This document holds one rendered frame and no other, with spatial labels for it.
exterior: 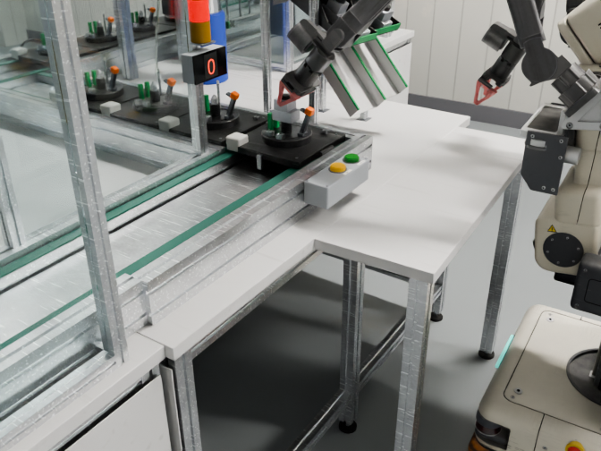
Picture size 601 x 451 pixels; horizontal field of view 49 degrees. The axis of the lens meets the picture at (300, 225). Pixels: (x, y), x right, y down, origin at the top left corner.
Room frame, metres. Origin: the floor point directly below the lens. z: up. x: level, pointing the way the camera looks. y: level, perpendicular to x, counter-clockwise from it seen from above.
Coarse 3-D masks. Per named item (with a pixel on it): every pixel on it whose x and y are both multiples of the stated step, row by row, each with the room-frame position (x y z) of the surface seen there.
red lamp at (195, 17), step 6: (192, 0) 1.62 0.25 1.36; (204, 0) 1.62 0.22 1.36; (192, 6) 1.62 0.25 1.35; (198, 6) 1.61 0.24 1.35; (204, 6) 1.62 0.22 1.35; (192, 12) 1.62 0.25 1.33; (198, 12) 1.61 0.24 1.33; (204, 12) 1.62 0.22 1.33; (192, 18) 1.62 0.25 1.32; (198, 18) 1.61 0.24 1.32; (204, 18) 1.62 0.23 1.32
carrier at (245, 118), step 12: (216, 84) 1.93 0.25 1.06; (204, 96) 1.91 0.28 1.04; (216, 108) 1.86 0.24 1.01; (216, 120) 1.83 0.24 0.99; (228, 120) 1.83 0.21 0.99; (240, 120) 1.88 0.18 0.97; (252, 120) 1.88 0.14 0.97; (264, 120) 1.88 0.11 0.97; (216, 132) 1.78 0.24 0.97; (228, 132) 1.78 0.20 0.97; (240, 132) 1.78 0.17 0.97; (216, 144) 1.72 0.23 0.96
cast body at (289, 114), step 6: (288, 96) 1.72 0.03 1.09; (276, 102) 1.72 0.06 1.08; (294, 102) 1.73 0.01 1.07; (276, 108) 1.72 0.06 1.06; (282, 108) 1.71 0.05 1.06; (288, 108) 1.71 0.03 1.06; (294, 108) 1.73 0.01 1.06; (276, 114) 1.72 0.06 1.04; (282, 114) 1.71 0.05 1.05; (288, 114) 1.70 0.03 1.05; (294, 114) 1.71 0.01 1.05; (276, 120) 1.72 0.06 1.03; (282, 120) 1.71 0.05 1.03; (288, 120) 1.70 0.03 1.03; (294, 120) 1.71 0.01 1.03
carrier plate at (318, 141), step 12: (252, 132) 1.78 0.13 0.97; (312, 132) 1.77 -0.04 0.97; (336, 132) 1.77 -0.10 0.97; (252, 144) 1.69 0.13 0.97; (264, 144) 1.69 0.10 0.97; (312, 144) 1.69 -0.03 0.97; (324, 144) 1.69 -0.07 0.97; (336, 144) 1.72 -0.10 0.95; (252, 156) 1.65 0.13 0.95; (264, 156) 1.63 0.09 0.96; (276, 156) 1.61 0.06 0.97; (288, 156) 1.61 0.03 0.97; (300, 156) 1.61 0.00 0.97; (312, 156) 1.62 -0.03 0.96
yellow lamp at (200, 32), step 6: (192, 24) 1.62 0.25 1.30; (198, 24) 1.61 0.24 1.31; (204, 24) 1.62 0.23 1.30; (192, 30) 1.62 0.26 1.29; (198, 30) 1.61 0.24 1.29; (204, 30) 1.62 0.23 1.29; (210, 30) 1.64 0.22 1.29; (192, 36) 1.62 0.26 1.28; (198, 36) 1.61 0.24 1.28; (204, 36) 1.62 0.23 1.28; (210, 36) 1.64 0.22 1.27; (192, 42) 1.62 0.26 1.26; (198, 42) 1.61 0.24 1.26; (204, 42) 1.62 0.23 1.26
